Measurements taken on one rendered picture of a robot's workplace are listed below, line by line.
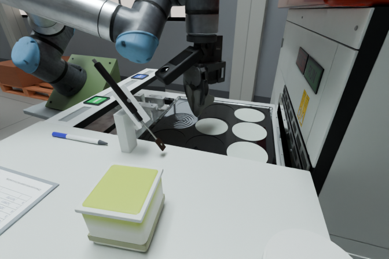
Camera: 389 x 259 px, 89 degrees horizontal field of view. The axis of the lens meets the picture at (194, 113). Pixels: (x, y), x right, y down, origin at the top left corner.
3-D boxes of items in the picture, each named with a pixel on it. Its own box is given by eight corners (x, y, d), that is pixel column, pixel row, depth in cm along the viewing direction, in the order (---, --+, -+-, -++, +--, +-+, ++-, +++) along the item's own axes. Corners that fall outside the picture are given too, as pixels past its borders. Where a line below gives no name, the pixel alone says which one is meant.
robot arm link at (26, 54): (36, 81, 82) (-1, 62, 70) (51, 53, 86) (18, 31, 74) (57, 84, 78) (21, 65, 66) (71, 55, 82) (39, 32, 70)
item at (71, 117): (165, 96, 102) (164, 69, 95) (84, 170, 55) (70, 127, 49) (149, 94, 104) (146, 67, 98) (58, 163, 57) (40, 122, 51)
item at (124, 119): (154, 146, 41) (147, 85, 35) (145, 158, 38) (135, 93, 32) (128, 141, 43) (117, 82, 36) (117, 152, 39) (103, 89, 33)
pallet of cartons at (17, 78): (100, 85, 359) (94, 58, 337) (52, 104, 287) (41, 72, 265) (52, 76, 403) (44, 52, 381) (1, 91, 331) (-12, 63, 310)
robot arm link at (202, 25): (198, 14, 39) (177, 14, 45) (198, 39, 42) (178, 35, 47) (226, 14, 43) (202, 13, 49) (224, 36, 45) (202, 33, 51)
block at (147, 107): (158, 110, 74) (157, 103, 73) (154, 114, 71) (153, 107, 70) (139, 107, 76) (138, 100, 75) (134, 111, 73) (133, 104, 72)
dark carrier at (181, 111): (269, 110, 72) (270, 108, 71) (275, 179, 43) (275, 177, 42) (180, 99, 80) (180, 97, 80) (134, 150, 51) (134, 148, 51)
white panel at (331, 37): (277, 90, 110) (294, 8, 91) (304, 228, 41) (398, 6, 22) (271, 89, 111) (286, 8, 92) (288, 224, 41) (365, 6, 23)
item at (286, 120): (279, 115, 78) (284, 92, 74) (296, 212, 41) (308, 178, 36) (274, 114, 78) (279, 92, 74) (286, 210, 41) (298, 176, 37)
